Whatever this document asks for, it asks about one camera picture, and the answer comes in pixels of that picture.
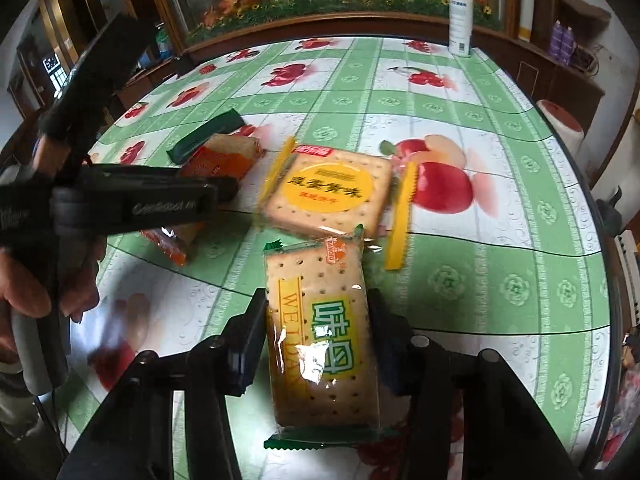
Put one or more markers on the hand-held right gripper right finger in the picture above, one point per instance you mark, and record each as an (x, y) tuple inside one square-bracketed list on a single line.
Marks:
[(390, 355)]

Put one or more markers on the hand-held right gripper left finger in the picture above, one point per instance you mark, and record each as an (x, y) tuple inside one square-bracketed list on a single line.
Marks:
[(245, 355)]

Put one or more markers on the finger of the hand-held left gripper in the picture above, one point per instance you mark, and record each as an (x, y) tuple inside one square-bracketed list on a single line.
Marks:
[(100, 80)]

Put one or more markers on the green-edged cracker packet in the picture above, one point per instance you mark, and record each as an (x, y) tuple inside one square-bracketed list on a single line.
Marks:
[(320, 340)]

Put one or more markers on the orange cracker packet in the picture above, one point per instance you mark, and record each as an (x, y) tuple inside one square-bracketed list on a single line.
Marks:
[(220, 162)]

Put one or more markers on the person's left hand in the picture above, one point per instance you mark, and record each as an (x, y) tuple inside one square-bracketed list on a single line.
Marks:
[(25, 285)]

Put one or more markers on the window with grille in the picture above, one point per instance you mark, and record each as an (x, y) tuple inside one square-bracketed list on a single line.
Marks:
[(52, 72)]

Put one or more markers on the dark green snack packet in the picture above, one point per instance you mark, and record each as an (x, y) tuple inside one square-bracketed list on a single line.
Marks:
[(210, 130)]

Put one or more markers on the yellow-edged cracker packet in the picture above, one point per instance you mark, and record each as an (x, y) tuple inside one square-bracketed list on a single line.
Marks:
[(330, 190)]

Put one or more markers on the white cylinder red top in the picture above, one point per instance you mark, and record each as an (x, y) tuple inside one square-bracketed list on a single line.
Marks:
[(562, 130)]

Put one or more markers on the wooden side cabinet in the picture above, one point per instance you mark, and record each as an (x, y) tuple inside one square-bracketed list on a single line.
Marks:
[(555, 80)]

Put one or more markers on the white spray bottle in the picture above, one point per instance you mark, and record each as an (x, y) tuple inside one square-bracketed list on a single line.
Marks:
[(460, 20)]

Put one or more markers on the wicker basket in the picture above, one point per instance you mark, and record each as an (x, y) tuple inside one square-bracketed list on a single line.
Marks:
[(585, 60)]

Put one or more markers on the purple bottle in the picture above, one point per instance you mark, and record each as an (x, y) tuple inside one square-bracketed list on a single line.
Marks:
[(568, 45), (555, 40)]

